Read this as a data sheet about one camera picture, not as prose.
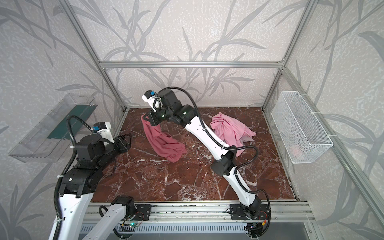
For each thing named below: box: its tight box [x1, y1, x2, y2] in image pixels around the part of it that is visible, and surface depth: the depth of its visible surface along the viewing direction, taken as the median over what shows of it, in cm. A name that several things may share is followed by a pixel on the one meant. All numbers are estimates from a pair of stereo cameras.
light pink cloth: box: [210, 112, 257, 157], surface depth 101 cm
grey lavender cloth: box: [240, 135, 254, 145], surface depth 102 cm
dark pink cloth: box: [141, 114, 187, 163], surface depth 88 cm
